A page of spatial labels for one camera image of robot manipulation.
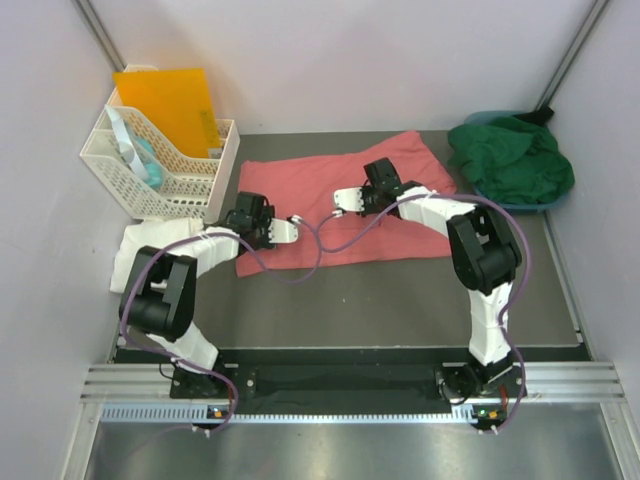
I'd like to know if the pink t shirt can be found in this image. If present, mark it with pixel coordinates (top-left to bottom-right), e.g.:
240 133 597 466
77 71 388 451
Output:
236 131 457 277

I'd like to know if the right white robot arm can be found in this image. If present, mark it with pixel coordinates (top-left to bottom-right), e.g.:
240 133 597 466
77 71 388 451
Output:
359 158 522 396

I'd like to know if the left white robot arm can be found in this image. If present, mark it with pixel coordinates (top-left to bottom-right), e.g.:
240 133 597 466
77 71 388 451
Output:
119 192 275 397

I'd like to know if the white folded t shirt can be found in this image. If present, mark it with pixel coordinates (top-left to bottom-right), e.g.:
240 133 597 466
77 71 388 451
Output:
110 218 204 294

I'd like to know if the white perforated desk organizer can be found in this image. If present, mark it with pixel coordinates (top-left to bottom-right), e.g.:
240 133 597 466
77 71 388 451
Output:
80 66 240 222

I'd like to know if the blue laundry basket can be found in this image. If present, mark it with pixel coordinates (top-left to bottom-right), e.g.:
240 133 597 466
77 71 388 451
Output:
464 110 569 214

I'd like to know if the green t shirt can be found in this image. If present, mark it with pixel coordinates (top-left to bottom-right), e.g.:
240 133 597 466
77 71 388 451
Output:
447 116 575 206

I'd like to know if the orange plastic board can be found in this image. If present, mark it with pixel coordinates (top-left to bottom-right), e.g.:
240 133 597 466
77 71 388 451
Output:
112 68 222 158

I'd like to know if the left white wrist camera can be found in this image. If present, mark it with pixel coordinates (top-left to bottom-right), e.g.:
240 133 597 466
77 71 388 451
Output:
267 218 299 245

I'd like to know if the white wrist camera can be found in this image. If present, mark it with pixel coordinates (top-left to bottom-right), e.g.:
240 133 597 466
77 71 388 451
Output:
333 187 368 216
267 218 299 245

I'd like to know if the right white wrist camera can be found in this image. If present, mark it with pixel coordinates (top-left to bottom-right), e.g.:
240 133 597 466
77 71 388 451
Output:
333 187 368 216

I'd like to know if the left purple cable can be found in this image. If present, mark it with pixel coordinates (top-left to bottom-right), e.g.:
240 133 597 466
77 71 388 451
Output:
119 217 341 431

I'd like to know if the purple cable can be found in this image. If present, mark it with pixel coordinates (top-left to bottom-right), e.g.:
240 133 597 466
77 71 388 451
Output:
119 217 341 431
319 195 532 434

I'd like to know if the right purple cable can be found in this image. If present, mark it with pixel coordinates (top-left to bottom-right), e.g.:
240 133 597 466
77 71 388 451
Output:
319 195 532 434

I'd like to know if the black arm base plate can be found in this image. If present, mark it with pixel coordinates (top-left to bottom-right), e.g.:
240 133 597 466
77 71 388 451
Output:
170 347 526 414

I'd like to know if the grey slotted cable duct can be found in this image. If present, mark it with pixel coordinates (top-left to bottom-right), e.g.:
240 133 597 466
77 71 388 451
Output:
100 403 499 425

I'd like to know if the aluminium frame rail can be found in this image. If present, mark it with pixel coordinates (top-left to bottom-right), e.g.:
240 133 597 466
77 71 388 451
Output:
71 0 126 72

